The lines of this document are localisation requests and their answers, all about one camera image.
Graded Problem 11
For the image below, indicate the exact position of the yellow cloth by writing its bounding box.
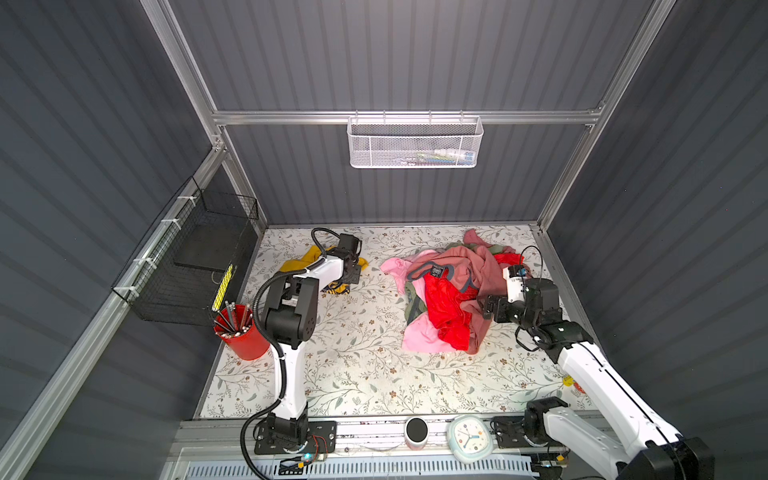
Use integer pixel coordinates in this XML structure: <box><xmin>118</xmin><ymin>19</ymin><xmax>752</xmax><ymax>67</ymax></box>
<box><xmin>279</xmin><ymin>246</ymin><xmax>369</xmax><ymax>295</ymax></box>

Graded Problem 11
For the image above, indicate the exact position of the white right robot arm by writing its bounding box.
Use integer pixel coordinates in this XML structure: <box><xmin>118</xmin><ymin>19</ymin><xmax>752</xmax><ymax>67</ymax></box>
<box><xmin>479</xmin><ymin>277</ymin><xmax>715</xmax><ymax>479</ymax></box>

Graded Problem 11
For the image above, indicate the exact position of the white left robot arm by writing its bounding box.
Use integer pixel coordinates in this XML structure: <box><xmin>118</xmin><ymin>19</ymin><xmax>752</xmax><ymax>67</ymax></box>
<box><xmin>253</xmin><ymin>227</ymin><xmax>363</xmax><ymax>448</ymax></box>

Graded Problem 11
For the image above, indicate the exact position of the olive green cloth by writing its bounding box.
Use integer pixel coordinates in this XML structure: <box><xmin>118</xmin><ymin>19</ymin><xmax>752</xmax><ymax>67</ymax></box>
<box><xmin>381</xmin><ymin>242</ymin><xmax>523</xmax><ymax>353</ymax></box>

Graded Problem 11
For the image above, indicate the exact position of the red cloth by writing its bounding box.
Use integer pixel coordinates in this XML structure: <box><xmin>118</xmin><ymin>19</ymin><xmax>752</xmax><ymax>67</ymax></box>
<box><xmin>423</xmin><ymin>251</ymin><xmax>526</xmax><ymax>352</ymax></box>

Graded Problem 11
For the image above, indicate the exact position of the light pink cloth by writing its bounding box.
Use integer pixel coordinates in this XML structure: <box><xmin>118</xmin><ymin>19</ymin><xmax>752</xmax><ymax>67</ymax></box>
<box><xmin>380</xmin><ymin>249</ymin><xmax>456</xmax><ymax>354</ymax></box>

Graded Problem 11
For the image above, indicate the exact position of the dusty rose shirt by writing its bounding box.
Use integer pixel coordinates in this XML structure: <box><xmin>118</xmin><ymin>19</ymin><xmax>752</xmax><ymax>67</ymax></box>
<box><xmin>407</xmin><ymin>242</ymin><xmax>517</xmax><ymax>355</ymax></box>

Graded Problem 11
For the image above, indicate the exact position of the yellow marker pen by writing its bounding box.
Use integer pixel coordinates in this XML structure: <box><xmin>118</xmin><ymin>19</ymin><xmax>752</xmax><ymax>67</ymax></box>
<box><xmin>211</xmin><ymin>264</ymin><xmax>236</xmax><ymax>312</ymax></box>

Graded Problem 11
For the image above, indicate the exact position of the red pencil cup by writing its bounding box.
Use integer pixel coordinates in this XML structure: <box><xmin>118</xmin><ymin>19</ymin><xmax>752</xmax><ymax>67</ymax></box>
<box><xmin>213</xmin><ymin>301</ymin><xmax>269</xmax><ymax>361</ymax></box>

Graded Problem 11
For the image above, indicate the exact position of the small white clock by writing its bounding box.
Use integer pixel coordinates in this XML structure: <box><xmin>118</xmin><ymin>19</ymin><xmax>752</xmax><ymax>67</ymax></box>
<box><xmin>446</xmin><ymin>415</ymin><xmax>493</xmax><ymax>464</ymax></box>

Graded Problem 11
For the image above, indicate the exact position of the white vented strip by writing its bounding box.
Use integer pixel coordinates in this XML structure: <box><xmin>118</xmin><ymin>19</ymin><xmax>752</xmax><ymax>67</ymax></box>
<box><xmin>182</xmin><ymin>454</ymin><xmax>538</xmax><ymax>480</ymax></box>

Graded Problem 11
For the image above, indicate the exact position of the black round speaker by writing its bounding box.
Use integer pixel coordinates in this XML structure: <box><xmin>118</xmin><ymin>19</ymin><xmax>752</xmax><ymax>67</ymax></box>
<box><xmin>404</xmin><ymin>417</ymin><xmax>429</xmax><ymax>450</ymax></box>

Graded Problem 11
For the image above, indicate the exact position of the black corrugated cable hose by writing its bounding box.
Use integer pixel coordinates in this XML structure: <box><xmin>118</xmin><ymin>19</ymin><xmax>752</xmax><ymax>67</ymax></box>
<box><xmin>239</xmin><ymin>226</ymin><xmax>343</xmax><ymax>480</ymax></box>

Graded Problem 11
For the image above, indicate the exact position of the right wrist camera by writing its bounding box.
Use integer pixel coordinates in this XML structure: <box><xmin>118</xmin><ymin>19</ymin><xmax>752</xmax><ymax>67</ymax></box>
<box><xmin>502</xmin><ymin>264</ymin><xmax>528</xmax><ymax>303</ymax></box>

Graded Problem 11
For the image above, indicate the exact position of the white wire wall basket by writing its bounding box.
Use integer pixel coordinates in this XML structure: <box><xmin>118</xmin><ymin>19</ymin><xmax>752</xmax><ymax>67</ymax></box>
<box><xmin>346</xmin><ymin>114</ymin><xmax>484</xmax><ymax>169</ymax></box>

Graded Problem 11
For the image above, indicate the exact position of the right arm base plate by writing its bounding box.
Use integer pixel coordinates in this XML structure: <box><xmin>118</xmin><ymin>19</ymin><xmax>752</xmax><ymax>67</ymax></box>
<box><xmin>489</xmin><ymin>415</ymin><xmax>563</xmax><ymax>449</ymax></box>

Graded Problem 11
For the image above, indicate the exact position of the black wire wall basket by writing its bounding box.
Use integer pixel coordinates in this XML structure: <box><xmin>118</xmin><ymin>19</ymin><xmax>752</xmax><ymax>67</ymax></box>
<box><xmin>113</xmin><ymin>180</ymin><xmax>260</xmax><ymax>327</ymax></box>

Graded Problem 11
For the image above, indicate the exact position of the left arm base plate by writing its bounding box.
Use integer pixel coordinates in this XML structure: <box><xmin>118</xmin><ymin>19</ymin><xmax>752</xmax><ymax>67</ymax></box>
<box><xmin>253</xmin><ymin>417</ymin><xmax>338</xmax><ymax>455</ymax></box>

